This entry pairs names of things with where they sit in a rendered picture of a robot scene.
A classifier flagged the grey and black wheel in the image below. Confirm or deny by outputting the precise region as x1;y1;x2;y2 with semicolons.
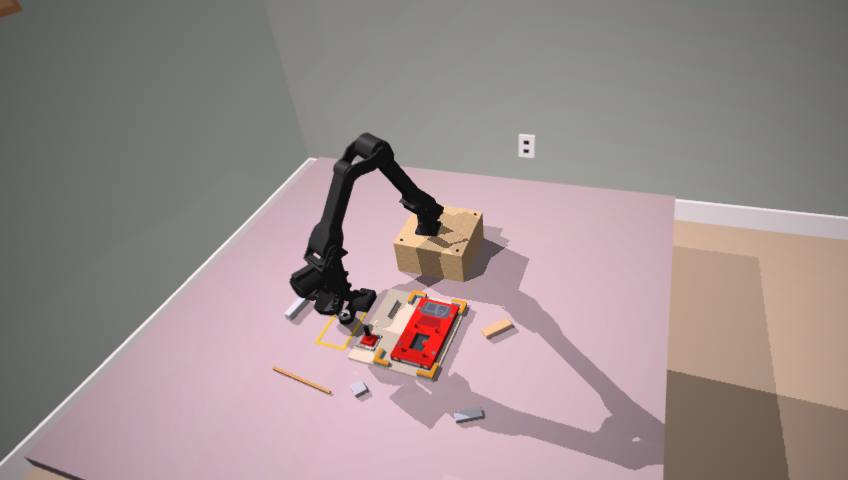
338;309;354;325

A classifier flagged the orange thin rod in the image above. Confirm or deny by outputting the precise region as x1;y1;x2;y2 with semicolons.
272;366;330;394

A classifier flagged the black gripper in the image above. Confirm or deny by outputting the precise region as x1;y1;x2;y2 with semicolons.
305;271;377;319

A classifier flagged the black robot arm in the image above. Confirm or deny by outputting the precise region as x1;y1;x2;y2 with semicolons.
289;133;444;316

